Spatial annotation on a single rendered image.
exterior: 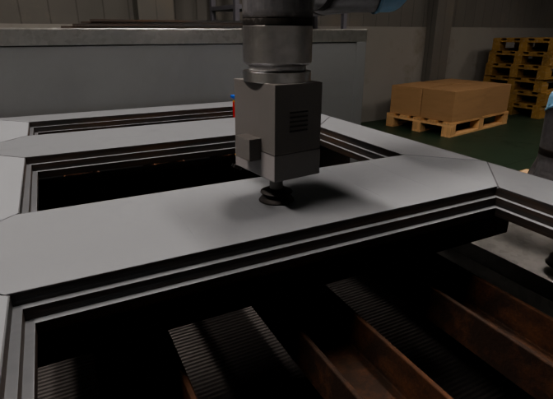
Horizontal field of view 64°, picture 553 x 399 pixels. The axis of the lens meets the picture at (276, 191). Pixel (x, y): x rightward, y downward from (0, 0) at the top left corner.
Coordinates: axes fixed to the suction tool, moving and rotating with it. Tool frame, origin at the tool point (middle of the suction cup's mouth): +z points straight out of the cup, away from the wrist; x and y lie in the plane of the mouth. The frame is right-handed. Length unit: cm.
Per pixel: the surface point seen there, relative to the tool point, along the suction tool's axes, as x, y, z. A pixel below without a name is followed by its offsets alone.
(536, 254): 47, 12, 16
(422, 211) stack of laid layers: 13.9, 11.1, 0.2
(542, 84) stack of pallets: 565, -228, 37
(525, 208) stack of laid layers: 25.3, 17.6, 0.2
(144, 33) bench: 13, -80, -20
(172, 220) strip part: -12.8, -1.3, -0.7
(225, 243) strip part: -10.8, 6.9, -0.8
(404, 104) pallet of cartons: 377, -287, 55
